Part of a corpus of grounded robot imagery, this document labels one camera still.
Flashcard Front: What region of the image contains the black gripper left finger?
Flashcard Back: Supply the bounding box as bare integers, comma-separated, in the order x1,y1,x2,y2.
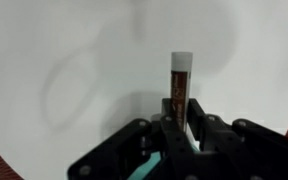
67,97,199,180

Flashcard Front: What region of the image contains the teal blue bowl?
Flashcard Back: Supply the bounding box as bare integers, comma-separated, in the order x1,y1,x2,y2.
127,143,202,180

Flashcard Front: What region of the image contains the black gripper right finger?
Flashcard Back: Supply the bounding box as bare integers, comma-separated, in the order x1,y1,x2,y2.
186,98,288,180

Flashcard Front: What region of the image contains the brown and white marker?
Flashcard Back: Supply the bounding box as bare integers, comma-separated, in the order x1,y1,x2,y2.
169,51,195,133

